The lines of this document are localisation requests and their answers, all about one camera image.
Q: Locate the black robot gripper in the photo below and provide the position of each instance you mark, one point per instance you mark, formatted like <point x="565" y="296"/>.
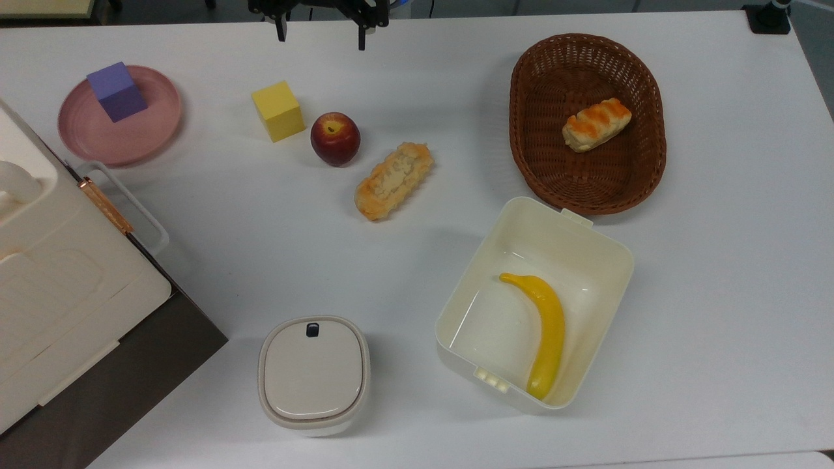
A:
<point x="313" y="5"/>

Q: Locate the purple cube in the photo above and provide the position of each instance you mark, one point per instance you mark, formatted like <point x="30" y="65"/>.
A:
<point x="117" y="91"/>

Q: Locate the yellow cube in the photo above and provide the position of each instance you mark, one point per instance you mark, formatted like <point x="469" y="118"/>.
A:
<point x="279" y="111"/>

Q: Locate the red apple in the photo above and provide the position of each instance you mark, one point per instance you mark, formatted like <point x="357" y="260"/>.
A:
<point x="335" y="139"/>

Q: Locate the long crusty bread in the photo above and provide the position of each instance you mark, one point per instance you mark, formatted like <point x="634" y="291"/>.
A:
<point x="393" y="180"/>

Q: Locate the pink plate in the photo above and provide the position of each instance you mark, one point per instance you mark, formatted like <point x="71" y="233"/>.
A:
<point x="130" y="133"/>

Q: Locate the beige board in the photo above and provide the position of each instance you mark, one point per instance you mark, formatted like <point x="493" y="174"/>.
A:
<point x="45" y="6"/>

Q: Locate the small glazed bread roll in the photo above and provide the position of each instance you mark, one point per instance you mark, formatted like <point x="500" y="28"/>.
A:
<point x="596" y="124"/>

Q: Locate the brown wicker basket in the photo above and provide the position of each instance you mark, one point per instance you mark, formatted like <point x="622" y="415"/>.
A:
<point x="586" y="176"/>

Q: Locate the cream plastic open box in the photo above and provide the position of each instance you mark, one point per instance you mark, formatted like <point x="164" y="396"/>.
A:
<point x="515" y="312"/>

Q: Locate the cream lidded container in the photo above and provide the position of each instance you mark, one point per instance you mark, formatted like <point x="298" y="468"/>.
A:
<point x="313" y="374"/>

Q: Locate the white toy oven appliance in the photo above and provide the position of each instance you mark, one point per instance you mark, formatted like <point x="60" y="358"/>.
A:
<point x="58" y="280"/>

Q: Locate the yellow banana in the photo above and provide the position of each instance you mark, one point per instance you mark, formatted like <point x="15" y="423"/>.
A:
<point x="550" y="326"/>

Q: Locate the black camera stand base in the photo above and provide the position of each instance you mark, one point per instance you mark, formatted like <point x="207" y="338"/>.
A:
<point x="769" y="16"/>

